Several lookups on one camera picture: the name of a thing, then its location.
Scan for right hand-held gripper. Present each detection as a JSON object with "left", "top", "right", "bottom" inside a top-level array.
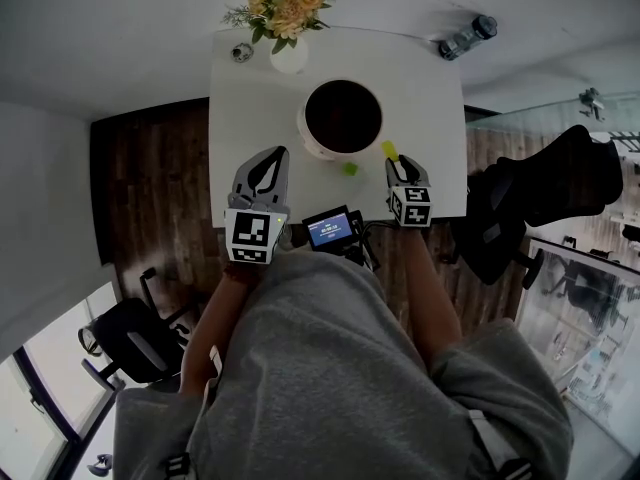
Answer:
[{"left": 384, "top": 153, "right": 434, "bottom": 229}]

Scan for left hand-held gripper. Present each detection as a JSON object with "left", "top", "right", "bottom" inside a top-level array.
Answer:
[{"left": 223, "top": 145, "right": 292, "bottom": 267}]

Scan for person's right forearm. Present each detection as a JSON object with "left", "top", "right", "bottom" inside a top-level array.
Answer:
[{"left": 402, "top": 225, "right": 464, "bottom": 374}]

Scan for person's left forearm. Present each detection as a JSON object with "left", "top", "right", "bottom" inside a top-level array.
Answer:
[{"left": 178, "top": 265, "right": 264, "bottom": 397}]

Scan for white table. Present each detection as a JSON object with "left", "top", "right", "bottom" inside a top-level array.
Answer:
[{"left": 208, "top": 26, "right": 469, "bottom": 229}]

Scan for small black screen device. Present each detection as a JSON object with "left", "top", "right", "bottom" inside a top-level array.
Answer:
[{"left": 301, "top": 204, "right": 365, "bottom": 254}]

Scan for white patterned storage bucket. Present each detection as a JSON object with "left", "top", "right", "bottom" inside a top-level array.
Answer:
[{"left": 296, "top": 78, "right": 385, "bottom": 162}]

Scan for white vase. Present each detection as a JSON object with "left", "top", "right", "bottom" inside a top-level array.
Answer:
[{"left": 269, "top": 35, "right": 310, "bottom": 75}]

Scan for black high-back office chair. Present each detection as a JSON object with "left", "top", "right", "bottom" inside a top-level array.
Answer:
[{"left": 452, "top": 124, "right": 625, "bottom": 289}]

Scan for glass door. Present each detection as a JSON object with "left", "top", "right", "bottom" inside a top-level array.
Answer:
[{"left": 464, "top": 95, "right": 640, "bottom": 134}]

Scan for clear water bottle black cap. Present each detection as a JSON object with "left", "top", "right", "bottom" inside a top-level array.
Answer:
[{"left": 438, "top": 14, "right": 499, "bottom": 62}]

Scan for yellow flower bouquet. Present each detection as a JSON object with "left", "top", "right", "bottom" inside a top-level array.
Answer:
[{"left": 222, "top": 0, "right": 335, "bottom": 55}]

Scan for grey sweatshirt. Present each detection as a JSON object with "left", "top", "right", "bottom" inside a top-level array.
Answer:
[{"left": 112, "top": 247, "right": 575, "bottom": 480}]

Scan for black office chair with armrests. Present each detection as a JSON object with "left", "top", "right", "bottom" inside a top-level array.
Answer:
[{"left": 77, "top": 266, "right": 194, "bottom": 394}]

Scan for black metal railing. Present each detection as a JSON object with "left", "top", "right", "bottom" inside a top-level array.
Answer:
[{"left": 589, "top": 130, "right": 640, "bottom": 154}]

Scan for brown bead bracelet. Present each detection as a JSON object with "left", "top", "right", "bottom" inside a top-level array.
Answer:
[{"left": 223, "top": 261, "right": 265, "bottom": 287}]

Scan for metal door handle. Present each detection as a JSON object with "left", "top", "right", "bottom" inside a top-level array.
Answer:
[{"left": 578, "top": 86, "right": 606, "bottom": 122}]

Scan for glass panel white frame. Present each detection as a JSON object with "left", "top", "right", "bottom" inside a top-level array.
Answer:
[{"left": 514, "top": 237, "right": 640, "bottom": 419}]

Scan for grey strap with black buckle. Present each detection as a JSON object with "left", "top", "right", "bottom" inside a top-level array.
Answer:
[
  {"left": 158, "top": 451, "right": 194, "bottom": 480},
  {"left": 467, "top": 408, "right": 539, "bottom": 480}
]

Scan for window with black frame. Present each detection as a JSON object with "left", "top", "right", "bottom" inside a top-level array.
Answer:
[{"left": 0, "top": 282, "right": 121, "bottom": 480}]

